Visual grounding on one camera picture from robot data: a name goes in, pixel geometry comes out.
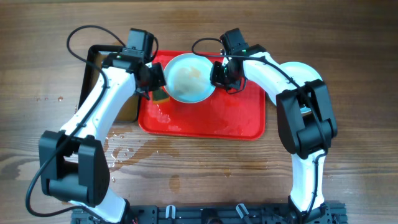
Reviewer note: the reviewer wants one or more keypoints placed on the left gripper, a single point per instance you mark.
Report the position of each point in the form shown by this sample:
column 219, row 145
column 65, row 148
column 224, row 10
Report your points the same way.
column 160, row 79

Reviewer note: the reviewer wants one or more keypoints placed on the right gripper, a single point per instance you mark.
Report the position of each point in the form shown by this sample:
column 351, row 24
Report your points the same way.
column 217, row 80

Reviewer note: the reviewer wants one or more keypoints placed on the orange green sponge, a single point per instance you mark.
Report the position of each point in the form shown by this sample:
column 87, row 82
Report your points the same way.
column 160, row 96

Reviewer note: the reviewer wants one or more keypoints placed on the white plate top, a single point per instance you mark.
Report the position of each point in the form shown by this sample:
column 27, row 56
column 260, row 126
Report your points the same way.
column 187, row 78

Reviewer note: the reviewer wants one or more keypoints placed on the white plate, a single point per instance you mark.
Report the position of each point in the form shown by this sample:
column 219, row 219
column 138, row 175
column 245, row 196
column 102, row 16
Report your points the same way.
column 187, row 78
column 298, row 71

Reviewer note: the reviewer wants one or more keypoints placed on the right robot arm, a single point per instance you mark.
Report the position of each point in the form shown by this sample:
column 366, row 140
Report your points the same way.
column 305, row 117

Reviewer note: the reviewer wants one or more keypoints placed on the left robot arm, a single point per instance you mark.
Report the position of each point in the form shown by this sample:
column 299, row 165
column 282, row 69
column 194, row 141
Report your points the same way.
column 73, row 167

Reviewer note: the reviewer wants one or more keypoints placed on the black water tray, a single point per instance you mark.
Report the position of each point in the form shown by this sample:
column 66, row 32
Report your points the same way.
column 129, row 113

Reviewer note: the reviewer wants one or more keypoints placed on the red plastic tray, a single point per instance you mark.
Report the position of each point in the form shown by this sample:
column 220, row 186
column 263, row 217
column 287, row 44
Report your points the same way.
column 240, row 116

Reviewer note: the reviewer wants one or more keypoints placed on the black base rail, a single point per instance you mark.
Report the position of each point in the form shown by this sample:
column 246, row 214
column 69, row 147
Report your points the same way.
column 261, row 214

